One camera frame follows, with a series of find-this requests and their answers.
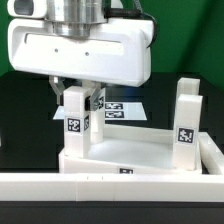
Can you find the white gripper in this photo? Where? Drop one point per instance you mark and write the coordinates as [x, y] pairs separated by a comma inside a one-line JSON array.
[[116, 52]]

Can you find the marker tag sheet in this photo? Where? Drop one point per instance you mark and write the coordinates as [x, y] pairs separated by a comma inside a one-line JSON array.
[[124, 111]]

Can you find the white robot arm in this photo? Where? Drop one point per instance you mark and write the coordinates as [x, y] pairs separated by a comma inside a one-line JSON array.
[[74, 18]]

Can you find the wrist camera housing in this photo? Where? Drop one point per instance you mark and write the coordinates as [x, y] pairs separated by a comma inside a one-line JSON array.
[[27, 8]]

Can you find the white L-shaped fence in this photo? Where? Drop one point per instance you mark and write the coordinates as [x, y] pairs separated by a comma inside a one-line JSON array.
[[206, 187]]

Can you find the white desk top tray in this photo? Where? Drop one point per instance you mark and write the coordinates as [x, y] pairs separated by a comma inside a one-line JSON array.
[[128, 150]]

